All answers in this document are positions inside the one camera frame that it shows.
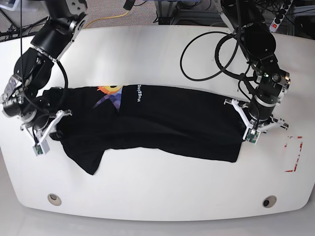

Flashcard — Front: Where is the right table cable grommet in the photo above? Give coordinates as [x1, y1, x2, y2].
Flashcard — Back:
[262, 195, 277, 208]

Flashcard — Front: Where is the metal frame base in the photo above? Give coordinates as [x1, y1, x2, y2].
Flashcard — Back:
[154, 0, 222, 26]

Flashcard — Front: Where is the red tape rectangle marking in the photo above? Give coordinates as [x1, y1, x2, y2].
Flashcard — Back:
[283, 136, 303, 173]

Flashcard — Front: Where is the table cable grommet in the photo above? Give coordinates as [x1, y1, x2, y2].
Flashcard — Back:
[47, 193, 62, 206]
[262, 195, 277, 208]

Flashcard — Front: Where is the black T-shirt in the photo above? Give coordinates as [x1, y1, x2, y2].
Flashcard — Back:
[50, 85, 246, 175]

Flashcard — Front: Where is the yellow cable on floor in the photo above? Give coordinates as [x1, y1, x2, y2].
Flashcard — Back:
[84, 9, 129, 29]

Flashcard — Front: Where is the black tripod stand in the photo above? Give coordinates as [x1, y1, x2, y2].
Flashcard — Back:
[0, 9, 48, 42]

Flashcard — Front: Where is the white power strip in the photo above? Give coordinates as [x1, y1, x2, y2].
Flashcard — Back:
[269, 0, 293, 32]

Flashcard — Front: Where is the black silver gripper body image-left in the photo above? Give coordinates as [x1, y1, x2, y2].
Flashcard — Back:
[0, 76, 49, 130]

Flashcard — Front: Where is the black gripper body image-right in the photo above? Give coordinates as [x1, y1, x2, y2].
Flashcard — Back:
[247, 66, 290, 123]

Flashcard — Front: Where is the left table cable grommet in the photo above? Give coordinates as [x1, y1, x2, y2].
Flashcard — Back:
[47, 193, 62, 206]

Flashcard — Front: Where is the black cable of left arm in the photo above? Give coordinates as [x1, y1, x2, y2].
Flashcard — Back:
[180, 22, 261, 99]

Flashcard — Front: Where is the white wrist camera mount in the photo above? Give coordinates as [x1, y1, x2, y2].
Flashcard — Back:
[224, 99, 289, 144]
[20, 110, 72, 156]

